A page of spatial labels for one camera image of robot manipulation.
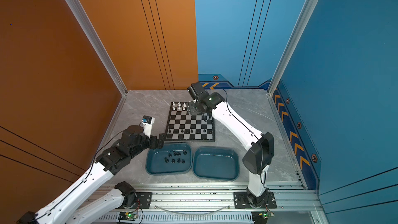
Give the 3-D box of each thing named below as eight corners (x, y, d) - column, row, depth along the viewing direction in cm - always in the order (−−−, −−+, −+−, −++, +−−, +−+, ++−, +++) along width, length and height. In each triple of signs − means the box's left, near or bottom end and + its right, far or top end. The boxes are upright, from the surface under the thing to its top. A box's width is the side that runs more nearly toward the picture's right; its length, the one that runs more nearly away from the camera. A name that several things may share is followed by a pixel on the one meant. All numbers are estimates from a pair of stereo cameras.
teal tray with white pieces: (192, 181, 81) (192, 178, 76) (194, 151, 92) (193, 146, 87) (239, 181, 81) (241, 178, 76) (235, 151, 92) (237, 146, 87)
